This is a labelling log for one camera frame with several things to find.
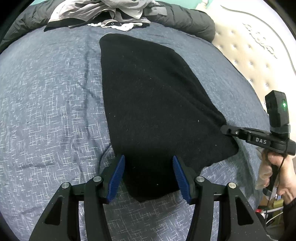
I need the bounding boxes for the cream tufted headboard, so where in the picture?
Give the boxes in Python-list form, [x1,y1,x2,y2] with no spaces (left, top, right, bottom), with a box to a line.
[195,0,296,130]

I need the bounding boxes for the black cable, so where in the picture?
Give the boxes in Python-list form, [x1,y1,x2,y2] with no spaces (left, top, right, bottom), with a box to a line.
[264,139,289,234]

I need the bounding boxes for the person's right hand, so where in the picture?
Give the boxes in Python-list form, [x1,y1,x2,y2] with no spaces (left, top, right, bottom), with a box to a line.
[267,153,296,205]

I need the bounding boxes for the person's right forearm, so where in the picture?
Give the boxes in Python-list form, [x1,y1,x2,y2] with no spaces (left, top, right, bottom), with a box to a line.
[281,200,296,241]

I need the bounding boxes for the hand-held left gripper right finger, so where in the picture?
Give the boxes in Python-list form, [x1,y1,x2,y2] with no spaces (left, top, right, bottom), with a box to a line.
[172,155,266,241]

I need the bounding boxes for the blue patterned bed sheet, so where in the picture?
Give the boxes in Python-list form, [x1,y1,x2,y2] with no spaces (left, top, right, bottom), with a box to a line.
[0,22,275,241]

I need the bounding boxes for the black sweater with white trim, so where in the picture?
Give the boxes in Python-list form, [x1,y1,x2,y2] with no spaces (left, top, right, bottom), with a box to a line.
[99,34,239,202]

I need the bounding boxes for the pile of mixed clothes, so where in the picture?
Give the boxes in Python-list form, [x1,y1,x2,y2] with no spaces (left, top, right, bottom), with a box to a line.
[44,0,168,32]

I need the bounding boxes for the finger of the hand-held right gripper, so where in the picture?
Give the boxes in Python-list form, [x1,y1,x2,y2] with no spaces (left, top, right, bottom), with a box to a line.
[220,125,249,141]

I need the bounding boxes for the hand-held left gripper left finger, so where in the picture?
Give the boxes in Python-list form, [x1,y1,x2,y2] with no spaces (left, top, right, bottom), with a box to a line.
[29,155,126,241]

